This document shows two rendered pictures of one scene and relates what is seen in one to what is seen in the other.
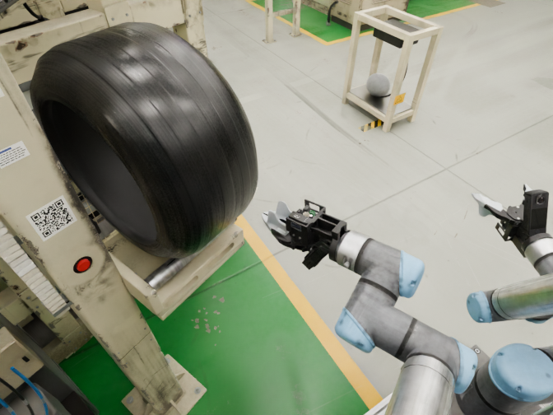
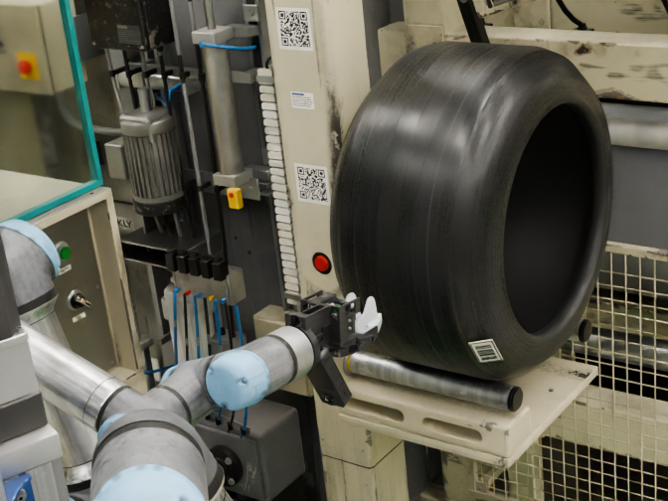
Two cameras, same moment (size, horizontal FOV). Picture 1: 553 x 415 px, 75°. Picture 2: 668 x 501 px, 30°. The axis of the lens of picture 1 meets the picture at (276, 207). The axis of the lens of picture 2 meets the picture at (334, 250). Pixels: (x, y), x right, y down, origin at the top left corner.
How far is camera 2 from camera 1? 1.81 m
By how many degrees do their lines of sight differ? 74
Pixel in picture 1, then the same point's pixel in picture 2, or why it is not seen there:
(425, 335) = (152, 394)
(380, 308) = (192, 368)
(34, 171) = (313, 127)
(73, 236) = (322, 221)
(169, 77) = (421, 101)
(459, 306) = not seen: outside the picture
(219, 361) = not seen: outside the picture
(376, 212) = not seen: outside the picture
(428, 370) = (103, 376)
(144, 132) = (351, 133)
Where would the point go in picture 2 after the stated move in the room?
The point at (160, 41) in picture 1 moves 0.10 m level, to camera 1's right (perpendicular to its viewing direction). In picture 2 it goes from (474, 69) to (483, 84)
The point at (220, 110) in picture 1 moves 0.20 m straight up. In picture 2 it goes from (428, 162) to (418, 35)
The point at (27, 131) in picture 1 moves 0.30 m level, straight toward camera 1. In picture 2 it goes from (319, 88) to (180, 134)
